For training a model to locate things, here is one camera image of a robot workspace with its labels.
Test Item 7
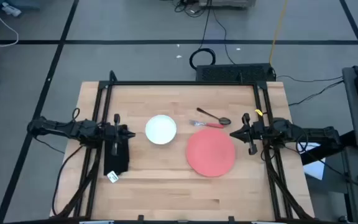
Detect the black cloth with white tag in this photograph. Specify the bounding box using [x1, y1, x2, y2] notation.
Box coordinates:
[103, 124, 131, 184]

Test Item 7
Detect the red round plate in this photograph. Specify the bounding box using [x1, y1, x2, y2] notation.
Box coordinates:
[185, 128, 236, 178]

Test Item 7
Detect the red-handled metal fork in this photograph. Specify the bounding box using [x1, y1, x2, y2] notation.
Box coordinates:
[189, 119, 226, 129]

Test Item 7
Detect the thin black floor cable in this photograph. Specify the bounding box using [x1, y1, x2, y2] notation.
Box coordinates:
[211, 9, 236, 65]
[276, 74, 344, 83]
[288, 80, 344, 107]

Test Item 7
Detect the black cable tangle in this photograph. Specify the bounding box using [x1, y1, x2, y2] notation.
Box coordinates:
[173, 0, 211, 19]

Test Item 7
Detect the black computer case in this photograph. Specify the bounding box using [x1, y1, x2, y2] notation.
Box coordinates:
[195, 63, 276, 83]

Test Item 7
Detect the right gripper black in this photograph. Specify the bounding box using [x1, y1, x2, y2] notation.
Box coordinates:
[229, 113, 265, 156]

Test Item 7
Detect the black coiled cable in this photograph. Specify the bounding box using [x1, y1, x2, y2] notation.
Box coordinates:
[188, 0, 216, 70]

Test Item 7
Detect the grey equipment box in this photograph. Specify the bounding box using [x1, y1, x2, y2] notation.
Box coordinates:
[198, 0, 257, 9]

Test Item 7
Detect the white cable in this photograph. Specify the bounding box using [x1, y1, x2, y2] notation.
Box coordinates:
[0, 0, 20, 48]

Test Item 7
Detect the white paper sheet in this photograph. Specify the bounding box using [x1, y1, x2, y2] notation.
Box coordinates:
[298, 142, 326, 181]

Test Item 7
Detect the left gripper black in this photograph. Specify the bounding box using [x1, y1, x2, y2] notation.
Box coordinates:
[105, 113, 136, 156]

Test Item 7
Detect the yellow cable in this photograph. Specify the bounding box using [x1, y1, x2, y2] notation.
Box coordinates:
[268, 0, 289, 66]

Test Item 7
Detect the crumpled white paper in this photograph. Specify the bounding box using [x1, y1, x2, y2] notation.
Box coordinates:
[1, 2, 22, 17]

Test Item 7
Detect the black floor beam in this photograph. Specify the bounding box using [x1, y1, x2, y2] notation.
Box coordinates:
[300, 130, 357, 166]

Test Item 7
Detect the white bowl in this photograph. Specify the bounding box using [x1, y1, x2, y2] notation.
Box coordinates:
[145, 114, 178, 145]

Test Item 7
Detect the dark metal spoon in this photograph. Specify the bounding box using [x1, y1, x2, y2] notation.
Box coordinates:
[196, 107, 232, 126]

